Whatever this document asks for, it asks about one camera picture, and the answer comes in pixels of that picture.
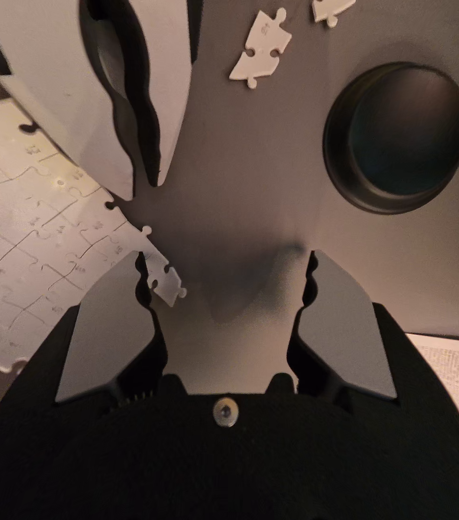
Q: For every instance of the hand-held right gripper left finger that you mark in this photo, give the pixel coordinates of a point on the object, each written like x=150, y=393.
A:
x=107, y=341

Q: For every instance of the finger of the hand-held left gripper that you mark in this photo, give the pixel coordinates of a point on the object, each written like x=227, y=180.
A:
x=42, y=65
x=173, y=65

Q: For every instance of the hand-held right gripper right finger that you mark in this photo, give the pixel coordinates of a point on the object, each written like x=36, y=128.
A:
x=347, y=341

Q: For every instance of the assembled white puzzle section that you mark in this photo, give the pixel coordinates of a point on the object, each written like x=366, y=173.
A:
x=34, y=244

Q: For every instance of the scattered loose puzzle pieces group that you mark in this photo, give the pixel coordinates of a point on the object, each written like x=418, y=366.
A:
x=260, y=45

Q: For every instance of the black round ball stand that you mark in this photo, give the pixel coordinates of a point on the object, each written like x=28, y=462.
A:
x=400, y=138

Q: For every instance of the white instruction leaflet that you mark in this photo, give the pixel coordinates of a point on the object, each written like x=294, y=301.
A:
x=457, y=366

